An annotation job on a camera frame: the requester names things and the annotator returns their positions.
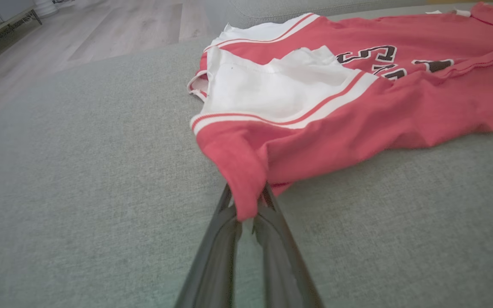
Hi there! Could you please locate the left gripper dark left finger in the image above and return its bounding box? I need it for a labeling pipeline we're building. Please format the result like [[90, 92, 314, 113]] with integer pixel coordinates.
[[174, 184, 243, 308]]

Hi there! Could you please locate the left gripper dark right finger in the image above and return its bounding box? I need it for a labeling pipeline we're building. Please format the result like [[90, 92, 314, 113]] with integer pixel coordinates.
[[252, 185, 325, 308]]

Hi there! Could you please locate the red basketball jersey white trim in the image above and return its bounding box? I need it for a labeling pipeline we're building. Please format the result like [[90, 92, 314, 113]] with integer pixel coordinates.
[[187, 9, 493, 222]]

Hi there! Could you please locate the grey fabric sofa seat cushion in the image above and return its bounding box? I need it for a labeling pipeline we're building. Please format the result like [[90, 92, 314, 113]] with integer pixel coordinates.
[[0, 2, 493, 308]]

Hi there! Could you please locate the white ribbed round object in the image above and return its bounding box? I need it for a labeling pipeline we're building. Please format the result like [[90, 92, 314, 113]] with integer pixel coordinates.
[[34, 0, 60, 18]]

